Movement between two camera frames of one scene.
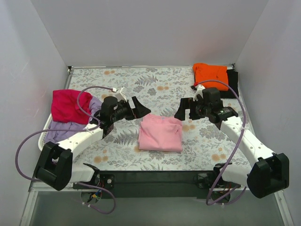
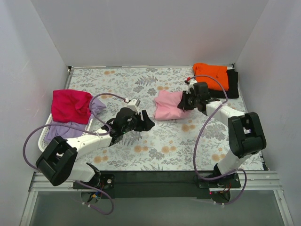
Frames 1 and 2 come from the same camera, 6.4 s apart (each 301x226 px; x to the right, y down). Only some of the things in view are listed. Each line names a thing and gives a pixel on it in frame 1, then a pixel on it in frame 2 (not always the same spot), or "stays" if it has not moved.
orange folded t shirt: [203, 72] stays
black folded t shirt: [233, 77] stays
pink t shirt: [160, 133] → [166, 106]
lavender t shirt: [55, 137] stays
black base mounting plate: [154, 184] stays
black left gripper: [133, 108] → [140, 121]
